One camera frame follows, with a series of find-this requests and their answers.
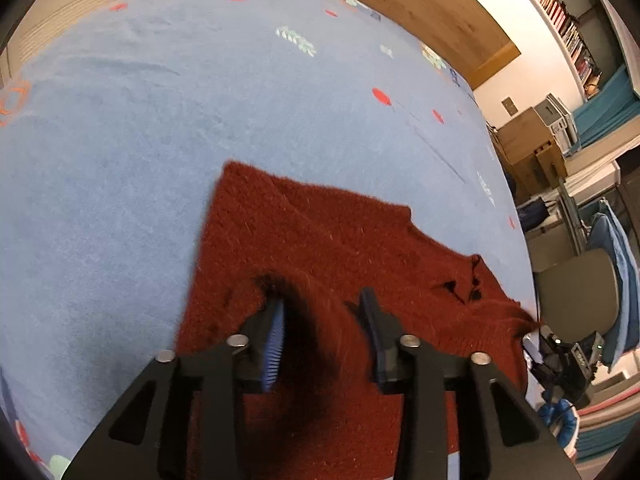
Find blue dinosaur print bedsheet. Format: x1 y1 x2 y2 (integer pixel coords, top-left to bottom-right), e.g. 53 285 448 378
0 0 538 480

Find wooden headboard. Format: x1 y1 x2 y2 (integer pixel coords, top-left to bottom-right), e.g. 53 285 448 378
265 0 522 90

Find grey desk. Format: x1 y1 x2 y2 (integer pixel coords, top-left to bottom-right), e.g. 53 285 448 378
557 160 621 256

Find blue pillow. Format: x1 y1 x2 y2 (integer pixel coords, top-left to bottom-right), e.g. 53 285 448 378
587 200 633 371

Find dark blue bag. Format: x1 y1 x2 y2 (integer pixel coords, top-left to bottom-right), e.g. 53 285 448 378
517 200 551 233

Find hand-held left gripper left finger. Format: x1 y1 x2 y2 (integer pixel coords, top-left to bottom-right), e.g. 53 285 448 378
61 296 287 480

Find row of books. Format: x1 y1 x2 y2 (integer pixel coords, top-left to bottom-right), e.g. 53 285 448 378
500 0 598 86

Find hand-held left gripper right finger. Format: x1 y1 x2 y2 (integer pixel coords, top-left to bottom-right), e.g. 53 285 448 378
359 287 583 480

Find dark red knitted sweater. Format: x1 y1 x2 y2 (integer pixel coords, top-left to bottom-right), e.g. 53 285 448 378
172 160 543 480

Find white wardrobe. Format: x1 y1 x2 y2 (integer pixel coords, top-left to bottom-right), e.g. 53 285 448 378
0 0 266 88

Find grey chair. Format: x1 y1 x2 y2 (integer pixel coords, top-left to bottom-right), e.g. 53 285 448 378
532 249 621 346

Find teal striped cloth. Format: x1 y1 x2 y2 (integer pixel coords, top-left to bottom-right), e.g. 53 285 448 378
572 392 640 463

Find teal curtain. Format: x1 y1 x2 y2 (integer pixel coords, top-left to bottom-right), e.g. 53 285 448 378
572 62 640 153

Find wooden nightstand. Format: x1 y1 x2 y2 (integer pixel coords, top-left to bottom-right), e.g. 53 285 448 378
497 107 568 196

